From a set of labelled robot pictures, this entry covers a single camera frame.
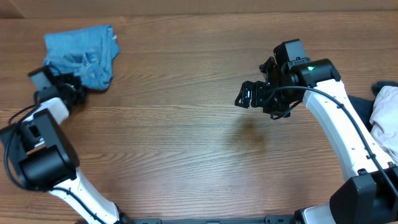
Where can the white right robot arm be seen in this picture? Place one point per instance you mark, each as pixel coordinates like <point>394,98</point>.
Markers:
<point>369,193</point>

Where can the blue denim jeans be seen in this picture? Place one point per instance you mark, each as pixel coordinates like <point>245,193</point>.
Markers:
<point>87,53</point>

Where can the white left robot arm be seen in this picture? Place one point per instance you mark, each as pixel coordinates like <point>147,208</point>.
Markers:
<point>38,157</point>

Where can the dark navy garment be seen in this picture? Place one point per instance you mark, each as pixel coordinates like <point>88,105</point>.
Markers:
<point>364,107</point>

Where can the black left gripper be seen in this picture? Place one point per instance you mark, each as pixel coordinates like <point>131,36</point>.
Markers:
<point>68,78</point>

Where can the beige crumpled garment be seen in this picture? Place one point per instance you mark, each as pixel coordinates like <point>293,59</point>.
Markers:
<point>384,120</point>

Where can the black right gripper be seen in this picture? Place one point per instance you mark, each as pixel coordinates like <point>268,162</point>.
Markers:
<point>259,94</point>

